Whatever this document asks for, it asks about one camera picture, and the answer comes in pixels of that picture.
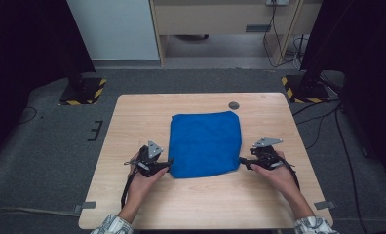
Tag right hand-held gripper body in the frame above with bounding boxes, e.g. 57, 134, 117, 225
250, 136, 285, 170

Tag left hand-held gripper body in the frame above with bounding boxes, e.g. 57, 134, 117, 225
124, 139, 165, 178

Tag blue towel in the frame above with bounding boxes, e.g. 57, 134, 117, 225
167, 110, 243, 179

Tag person's left hand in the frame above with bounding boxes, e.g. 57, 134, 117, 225
127, 152, 170, 203

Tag person's right hand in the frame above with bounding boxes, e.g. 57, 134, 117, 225
250, 150, 302, 198

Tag grey tape piece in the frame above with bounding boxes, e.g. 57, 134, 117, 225
313, 200, 337, 211
73, 201, 97, 215

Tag black stand with striped base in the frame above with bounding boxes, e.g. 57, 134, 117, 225
58, 69, 107, 106
281, 48, 331, 104

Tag white cabinet panel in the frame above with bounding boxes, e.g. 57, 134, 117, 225
65, 0, 160, 61

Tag black curtain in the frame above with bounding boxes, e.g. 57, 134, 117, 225
0, 0, 97, 167
299, 0, 386, 178

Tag light wooden desk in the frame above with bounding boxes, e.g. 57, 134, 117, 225
148, 0, 324, 67

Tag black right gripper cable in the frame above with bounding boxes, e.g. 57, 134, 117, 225
282, 158, 301, 191

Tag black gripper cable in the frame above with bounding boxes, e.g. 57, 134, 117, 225
282, 158, 301, 191
120, 170, 138, 210

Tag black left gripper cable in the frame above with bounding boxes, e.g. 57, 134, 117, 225
120, 170, 138, 210

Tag long black floor cable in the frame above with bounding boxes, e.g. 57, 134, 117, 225
334, 106, 362, 234

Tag black power cable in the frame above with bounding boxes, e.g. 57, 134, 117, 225
262, 2, 300, 69

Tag thin black floor cable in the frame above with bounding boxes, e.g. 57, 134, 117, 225
19, 106, 38, 125

